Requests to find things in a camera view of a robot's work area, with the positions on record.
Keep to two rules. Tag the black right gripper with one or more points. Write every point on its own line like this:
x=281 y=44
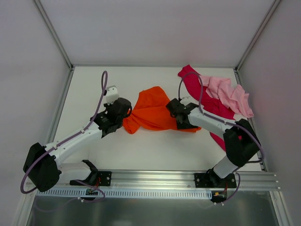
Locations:
x=174 y=109

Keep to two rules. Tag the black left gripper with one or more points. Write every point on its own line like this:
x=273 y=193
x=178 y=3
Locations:
x=125 y=109

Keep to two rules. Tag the orange t shirt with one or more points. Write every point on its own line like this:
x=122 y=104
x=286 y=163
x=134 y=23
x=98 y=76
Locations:
x=150 y=112

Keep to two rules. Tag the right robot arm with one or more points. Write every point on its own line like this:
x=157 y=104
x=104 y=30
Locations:
x=241 y=143

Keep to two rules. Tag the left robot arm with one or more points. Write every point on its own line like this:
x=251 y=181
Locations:
x=45 y=164

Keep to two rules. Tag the magenta t shirt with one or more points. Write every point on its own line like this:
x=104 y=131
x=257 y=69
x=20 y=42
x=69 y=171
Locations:
x=209 y=103

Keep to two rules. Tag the light pink t shirt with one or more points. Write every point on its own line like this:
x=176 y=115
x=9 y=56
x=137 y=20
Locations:
x=234 y=98

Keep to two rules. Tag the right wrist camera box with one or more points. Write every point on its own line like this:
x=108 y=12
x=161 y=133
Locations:
x=185 y=100

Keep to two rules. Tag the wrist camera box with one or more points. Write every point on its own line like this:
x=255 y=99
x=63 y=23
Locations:
x=185 y=100
x=111 y=94

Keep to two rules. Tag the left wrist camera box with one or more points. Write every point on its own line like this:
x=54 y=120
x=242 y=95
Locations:
x=111 y=94

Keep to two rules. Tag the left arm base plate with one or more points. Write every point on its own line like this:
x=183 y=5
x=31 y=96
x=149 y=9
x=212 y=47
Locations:
x=103 y=178

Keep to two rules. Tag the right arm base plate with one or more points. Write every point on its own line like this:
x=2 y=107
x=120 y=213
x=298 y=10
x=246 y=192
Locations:
x=208 y=180

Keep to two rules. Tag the white slotted cable duct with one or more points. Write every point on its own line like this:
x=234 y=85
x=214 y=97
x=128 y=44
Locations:
x=128 y=193

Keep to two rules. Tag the left aluminium frame post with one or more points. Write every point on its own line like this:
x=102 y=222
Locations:
x=46 y=20

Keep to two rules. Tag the aluminium frame post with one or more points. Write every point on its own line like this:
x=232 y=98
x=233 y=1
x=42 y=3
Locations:
x=46 y=20
x=269 y=14

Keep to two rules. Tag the right aluminium frame post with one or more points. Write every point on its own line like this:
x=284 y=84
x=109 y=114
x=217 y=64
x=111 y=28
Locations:
x=269 y=14

